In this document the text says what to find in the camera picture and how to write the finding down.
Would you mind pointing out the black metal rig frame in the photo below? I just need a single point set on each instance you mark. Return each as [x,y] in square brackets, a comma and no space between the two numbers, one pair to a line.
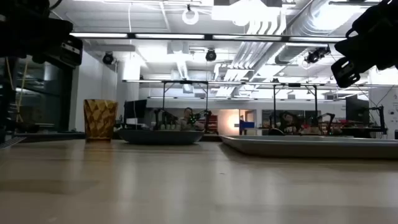
[163,93]
[274,102]

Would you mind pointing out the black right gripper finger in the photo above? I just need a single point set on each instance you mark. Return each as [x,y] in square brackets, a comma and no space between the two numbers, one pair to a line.
[345,71]

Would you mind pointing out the amber faceted cup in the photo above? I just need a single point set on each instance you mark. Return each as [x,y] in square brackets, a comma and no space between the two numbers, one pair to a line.
[100,121]

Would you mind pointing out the long ceiling light bar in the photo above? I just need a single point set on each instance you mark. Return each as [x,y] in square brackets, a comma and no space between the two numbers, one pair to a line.
[169,36]

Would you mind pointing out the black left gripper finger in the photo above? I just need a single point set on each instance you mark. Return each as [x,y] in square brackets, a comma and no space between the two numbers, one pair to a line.
[70,53]

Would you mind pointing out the black computer monitor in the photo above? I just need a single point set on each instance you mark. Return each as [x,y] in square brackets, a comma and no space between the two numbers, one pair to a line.
[357,110]
[135,109]

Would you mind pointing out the black ceiling camera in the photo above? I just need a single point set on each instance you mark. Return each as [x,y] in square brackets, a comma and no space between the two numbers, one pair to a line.
[211,55]
[315,55]
[108,58]

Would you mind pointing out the grey tray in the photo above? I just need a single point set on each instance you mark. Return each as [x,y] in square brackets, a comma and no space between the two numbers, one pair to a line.
[311,147]

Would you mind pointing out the red cabinet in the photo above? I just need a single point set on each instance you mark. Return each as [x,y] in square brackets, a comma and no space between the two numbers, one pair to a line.
[214,124]

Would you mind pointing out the blue box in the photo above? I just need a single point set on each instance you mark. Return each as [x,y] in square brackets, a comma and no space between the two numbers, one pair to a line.
[247,125]

